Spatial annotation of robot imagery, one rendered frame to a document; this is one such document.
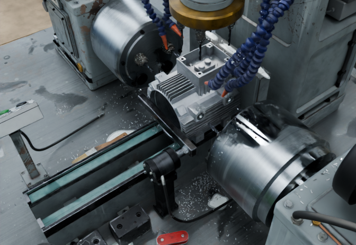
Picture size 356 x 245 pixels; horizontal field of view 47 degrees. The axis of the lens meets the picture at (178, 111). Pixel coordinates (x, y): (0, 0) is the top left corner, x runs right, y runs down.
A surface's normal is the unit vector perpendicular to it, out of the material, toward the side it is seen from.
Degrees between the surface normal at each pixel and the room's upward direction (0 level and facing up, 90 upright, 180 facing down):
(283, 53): 90
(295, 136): 9
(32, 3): 0
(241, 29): 90
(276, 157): 24
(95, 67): 90
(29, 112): 57
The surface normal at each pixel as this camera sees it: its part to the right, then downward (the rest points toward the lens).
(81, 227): 0.59, 0.57
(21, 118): 0.48, 0.11
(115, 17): -0.40, -0.40
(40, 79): -0.03, -0.69
